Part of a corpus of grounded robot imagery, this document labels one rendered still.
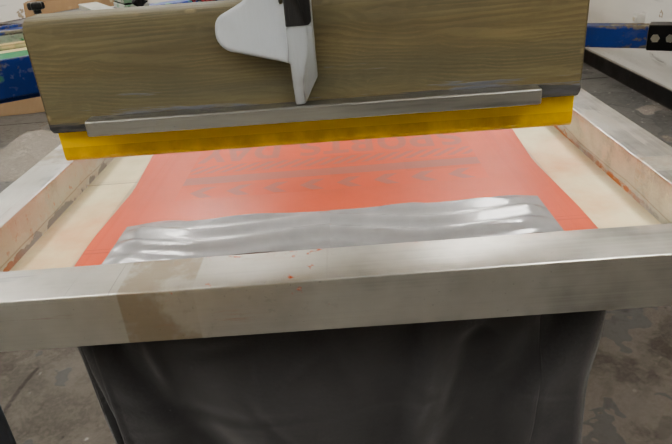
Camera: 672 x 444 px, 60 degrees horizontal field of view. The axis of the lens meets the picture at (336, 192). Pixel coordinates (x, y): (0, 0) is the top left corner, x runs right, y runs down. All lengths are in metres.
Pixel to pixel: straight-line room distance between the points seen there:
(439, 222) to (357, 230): 0.07
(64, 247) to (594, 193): 0.45
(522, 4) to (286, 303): 0.24
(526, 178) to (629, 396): 1.28
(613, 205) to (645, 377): 1.36
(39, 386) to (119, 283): 1.66
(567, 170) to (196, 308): 0.37
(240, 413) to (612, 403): 1.33
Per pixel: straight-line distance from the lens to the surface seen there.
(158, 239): 0.51
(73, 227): 0.57
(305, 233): 0.47
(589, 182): 0.57
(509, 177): 0.57
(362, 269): 0.36
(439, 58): 0.39
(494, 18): 0.40
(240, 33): 0.37
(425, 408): 0.56
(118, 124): 0.41
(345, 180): 0.57
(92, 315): 0.40
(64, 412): 1.92
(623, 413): 1.75
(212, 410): 0.57
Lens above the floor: 1.18
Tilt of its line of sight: 24 degrees down
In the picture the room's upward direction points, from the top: 5 degrees counter-clockwise
